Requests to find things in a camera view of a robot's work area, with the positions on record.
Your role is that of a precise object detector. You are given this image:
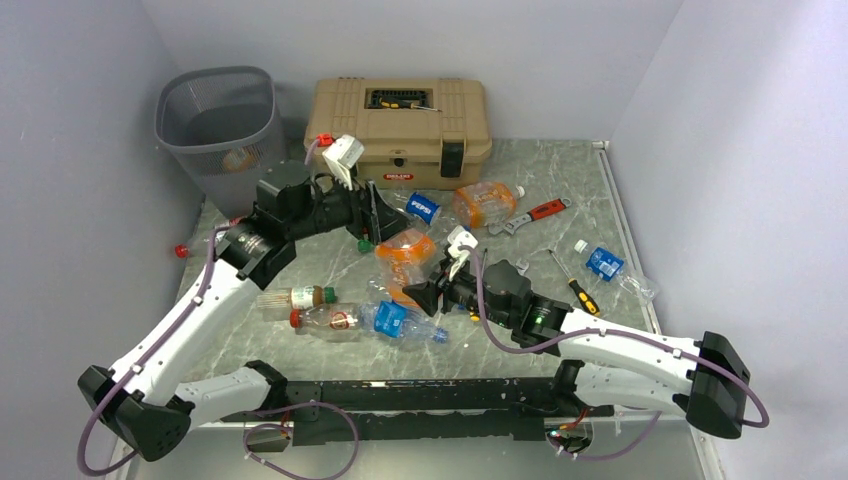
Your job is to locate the orange label bottle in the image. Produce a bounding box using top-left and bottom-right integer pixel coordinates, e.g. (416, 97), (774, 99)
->
(375, 228), (437, 308)
(451, 181), (526, 229)

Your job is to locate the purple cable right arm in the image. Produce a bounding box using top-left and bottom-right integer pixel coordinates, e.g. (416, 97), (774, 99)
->
(463, 248), (771, 462)

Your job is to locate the small orange juice bottle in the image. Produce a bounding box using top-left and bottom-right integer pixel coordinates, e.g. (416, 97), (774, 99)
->
(222, 147), (257, 173)

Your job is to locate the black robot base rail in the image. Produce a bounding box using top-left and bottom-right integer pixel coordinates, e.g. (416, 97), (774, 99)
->
(228, 361), (587, 446)

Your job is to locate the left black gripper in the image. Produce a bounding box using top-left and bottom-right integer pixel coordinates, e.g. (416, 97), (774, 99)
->
(286, 165), (415, 245)

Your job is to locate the clear bottle blue label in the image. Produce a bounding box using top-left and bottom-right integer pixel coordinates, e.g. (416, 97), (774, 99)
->
(358, 301), (449, 344)

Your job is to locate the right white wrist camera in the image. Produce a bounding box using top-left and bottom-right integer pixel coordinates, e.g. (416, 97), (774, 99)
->
(447, 226), (479, 281)

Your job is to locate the red label bottle by bin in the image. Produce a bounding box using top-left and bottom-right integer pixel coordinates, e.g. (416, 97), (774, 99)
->
(174, 217), (241, 259)

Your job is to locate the yellow black screwdriver right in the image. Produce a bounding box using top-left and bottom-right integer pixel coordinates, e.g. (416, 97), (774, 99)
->
(548, 249), (601, 316)

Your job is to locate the brown tea bottle green cap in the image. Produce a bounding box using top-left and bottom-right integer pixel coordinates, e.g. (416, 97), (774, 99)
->
(256, 286), (337, 311)

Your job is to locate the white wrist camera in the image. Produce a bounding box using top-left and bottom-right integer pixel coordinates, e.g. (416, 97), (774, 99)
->
(322, 134), (365, 191)
(447, 226), (479, 281)

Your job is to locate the blue label bottle white cap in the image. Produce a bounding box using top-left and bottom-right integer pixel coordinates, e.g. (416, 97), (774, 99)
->
(573, 239), (660, 305)

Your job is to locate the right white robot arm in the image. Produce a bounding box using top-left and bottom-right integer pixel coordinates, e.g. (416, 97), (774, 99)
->
(403, 259), (767, 439)

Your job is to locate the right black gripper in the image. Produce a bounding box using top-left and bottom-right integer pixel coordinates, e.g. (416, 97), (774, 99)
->
(404, 256), (513, 329)

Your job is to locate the screwdriver on toolbox lid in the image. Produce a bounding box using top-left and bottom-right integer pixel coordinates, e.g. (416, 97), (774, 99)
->
(373, 96), (440, 112)

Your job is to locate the upper Pepsi bottle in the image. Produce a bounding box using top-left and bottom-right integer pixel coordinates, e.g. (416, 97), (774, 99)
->
(396, 191), (443, 226)

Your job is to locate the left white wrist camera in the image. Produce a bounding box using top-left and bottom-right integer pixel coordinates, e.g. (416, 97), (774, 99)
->
(322, 134), (365, 191)

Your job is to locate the red handled adjustable wrench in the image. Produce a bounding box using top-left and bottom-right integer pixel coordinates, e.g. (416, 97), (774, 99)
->
(487, 198), (572, 235)

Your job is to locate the silver open end wrench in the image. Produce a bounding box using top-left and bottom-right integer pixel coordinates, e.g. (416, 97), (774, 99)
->
(515, 259), (529, 275)

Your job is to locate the tan plastic toolbox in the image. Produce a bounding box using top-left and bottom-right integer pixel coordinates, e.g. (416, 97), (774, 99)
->
(303, 77), (493, 190)

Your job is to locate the clear bottle red cap front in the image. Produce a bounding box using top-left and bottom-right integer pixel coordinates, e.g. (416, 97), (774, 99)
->
(289, 303), (364, 342)

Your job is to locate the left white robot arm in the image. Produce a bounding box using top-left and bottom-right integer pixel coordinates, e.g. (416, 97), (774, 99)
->
(78, 161), (412, 462)

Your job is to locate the green plastic bottle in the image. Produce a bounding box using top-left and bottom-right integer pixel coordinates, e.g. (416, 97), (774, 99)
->
(357, 239), (374, 254)

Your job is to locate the grey mesh waste bin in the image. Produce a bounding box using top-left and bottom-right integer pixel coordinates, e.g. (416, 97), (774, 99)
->
(154, 66), (289, 218)

